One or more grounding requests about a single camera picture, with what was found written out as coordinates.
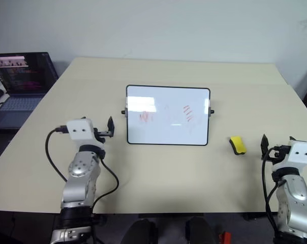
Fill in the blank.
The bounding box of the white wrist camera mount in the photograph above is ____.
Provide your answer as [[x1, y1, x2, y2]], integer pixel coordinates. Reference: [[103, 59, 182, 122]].
[[271, 139, 307, 174], [66, 118, 105, 151]]

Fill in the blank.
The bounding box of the small red object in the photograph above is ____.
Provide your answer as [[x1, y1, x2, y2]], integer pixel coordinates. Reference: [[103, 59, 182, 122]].
[[218, 230, 232, 244]]

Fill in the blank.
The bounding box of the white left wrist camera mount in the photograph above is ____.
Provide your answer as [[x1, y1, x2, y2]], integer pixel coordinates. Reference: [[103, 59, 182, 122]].
[[66, 118, 105, 151]]

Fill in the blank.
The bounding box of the dark side desk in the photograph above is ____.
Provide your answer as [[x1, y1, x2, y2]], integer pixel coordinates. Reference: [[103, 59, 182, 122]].
[[0, 108, 23, 170]]

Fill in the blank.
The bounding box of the yellow and black eraser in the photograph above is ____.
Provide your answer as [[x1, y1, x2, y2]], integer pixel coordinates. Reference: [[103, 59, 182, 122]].
[[228, 136, 247, 156]]

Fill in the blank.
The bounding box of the small black-framed whiteboard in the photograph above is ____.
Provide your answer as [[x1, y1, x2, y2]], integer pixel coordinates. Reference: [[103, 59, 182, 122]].
[[120, 84, 216, 147]]

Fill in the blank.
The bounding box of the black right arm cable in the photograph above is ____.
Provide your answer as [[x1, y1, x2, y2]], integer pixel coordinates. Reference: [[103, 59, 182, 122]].
[[261, 149, 284, 238]]

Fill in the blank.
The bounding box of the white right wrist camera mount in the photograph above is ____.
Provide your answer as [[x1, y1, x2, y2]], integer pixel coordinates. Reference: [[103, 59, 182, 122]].
[[271, 139, 307, 174]]

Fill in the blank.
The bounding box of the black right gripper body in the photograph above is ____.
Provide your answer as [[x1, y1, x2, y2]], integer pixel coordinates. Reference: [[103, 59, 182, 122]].
[[264, 144, 290, 164]]

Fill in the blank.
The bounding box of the open grey laptop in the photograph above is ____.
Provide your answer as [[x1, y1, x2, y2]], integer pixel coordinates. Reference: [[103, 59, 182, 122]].
[[0, 52, 59, 130]]

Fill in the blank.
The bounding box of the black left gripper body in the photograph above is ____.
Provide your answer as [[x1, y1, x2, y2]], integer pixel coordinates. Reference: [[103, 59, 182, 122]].
[[93, 127, 111, 144]]

